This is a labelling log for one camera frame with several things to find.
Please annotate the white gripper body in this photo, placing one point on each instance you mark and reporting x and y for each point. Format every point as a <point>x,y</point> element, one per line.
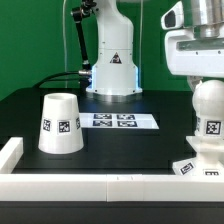
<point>188,56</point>

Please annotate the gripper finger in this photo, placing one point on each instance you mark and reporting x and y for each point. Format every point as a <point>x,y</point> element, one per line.
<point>194,82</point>

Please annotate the white lamp bulb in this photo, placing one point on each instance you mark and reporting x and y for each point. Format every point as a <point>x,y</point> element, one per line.
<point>208,103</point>

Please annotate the white lamp base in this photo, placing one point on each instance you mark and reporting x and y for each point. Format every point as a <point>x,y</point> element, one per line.
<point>209,159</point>

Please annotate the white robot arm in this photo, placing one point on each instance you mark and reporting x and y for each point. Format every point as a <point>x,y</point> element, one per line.
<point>114,75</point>

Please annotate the white lamp shade cone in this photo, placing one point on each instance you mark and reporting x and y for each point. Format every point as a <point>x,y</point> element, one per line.
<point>60,129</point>

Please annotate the white marker sheet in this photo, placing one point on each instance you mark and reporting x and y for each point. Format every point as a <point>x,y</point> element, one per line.
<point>118,121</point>

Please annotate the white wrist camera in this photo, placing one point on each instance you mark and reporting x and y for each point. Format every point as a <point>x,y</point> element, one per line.
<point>173,18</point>

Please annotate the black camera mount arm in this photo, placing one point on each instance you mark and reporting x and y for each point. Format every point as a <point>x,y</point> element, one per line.
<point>78,14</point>

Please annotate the white left wall bar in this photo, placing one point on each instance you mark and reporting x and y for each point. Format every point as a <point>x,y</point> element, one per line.
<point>10,154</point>

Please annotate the white wall bar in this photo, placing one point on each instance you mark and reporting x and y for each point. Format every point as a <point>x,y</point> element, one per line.
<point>110,188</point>
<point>10,154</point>

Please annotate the white front wall bar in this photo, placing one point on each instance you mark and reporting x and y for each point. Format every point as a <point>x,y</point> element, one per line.
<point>110,188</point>

